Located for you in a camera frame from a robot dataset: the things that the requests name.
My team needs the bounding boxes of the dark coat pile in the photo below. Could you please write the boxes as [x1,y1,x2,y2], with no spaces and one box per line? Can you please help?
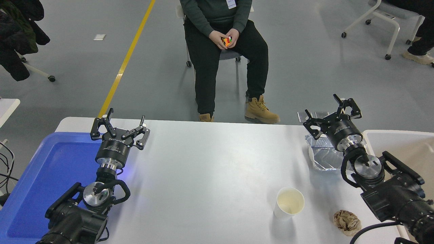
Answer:
[0,0,51,82]

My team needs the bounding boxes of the large pale bin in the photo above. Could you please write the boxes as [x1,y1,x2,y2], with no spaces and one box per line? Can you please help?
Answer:
[361,130,434,244]

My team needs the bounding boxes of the grey wheeled chair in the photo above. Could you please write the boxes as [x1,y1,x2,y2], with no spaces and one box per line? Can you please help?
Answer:
[176,4,255,86]

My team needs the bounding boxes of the black cables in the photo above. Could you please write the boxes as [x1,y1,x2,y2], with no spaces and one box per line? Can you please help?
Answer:
[0,140,19,207]

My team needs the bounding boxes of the white side table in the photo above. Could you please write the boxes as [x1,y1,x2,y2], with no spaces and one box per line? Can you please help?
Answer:
[0,98,21,128]

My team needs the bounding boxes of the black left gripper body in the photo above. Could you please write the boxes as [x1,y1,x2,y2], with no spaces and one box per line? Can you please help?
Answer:
[95,136,131,169]

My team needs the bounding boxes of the person with pale shoe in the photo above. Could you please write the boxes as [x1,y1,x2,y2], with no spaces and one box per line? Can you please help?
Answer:
[381,0,434,67]

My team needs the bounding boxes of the white wheeled chair under coats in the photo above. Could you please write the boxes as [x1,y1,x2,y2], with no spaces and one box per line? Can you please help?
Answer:
[19,54,56,82]

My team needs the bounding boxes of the crumpled tan paper ball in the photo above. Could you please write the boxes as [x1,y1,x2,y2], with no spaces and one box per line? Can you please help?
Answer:
[333,210,362,237]

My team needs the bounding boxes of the person's left hand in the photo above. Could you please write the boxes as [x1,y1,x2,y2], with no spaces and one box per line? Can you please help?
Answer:
[225,28,240,49]

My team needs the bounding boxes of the silver foil tray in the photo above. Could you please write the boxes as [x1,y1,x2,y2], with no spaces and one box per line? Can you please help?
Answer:
[304,134,368,172]

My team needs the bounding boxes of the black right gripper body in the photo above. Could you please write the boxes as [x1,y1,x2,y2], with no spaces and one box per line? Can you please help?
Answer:
[324,117,364,151]

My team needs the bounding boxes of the blue plastic tray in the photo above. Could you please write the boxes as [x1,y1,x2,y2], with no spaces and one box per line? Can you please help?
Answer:
[0,131,104,244]

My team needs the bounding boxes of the person on chair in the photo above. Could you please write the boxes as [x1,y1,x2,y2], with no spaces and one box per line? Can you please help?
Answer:
[180,0,281,124]

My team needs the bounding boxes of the person's right hand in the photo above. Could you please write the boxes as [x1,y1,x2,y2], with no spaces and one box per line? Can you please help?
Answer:
[209,30,226,50]

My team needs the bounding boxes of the white paper cup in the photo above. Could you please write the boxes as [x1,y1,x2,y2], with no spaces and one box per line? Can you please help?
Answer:
[273,187,305,221]

